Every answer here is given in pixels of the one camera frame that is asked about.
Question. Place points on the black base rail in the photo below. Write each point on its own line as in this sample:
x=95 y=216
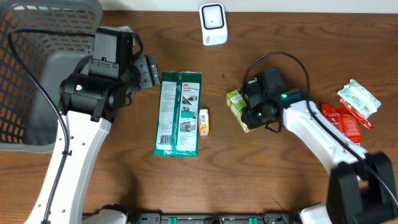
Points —
x=202 y=218

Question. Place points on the red snack bag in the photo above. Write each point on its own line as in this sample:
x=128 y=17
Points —
x=343 y=121

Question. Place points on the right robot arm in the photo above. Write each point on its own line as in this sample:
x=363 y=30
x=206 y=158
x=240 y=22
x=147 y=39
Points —
x=361 y=187

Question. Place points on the green juice carton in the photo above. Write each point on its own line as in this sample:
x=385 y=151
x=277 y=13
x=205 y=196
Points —
x=235 y=102

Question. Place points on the white barcode scanner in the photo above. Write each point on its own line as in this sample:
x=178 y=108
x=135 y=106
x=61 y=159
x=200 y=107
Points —
x=213 y=24

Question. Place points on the orange juice carton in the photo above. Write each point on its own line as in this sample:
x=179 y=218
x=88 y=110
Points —
x=204 y=124

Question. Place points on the light green tissue pack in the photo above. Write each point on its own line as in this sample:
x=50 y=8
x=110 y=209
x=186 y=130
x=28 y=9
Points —
x=359 y=98

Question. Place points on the grey plastic laundry basket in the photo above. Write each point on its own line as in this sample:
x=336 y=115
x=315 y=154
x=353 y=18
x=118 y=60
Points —
x=41 y=41

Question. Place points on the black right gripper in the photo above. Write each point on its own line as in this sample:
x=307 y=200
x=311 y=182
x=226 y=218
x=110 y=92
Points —
x=249 y=119

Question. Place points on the green white snack bag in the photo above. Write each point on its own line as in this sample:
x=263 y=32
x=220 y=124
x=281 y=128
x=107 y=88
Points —
x=177 y=127

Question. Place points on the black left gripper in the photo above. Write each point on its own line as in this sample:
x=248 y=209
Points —
x=149 y=66

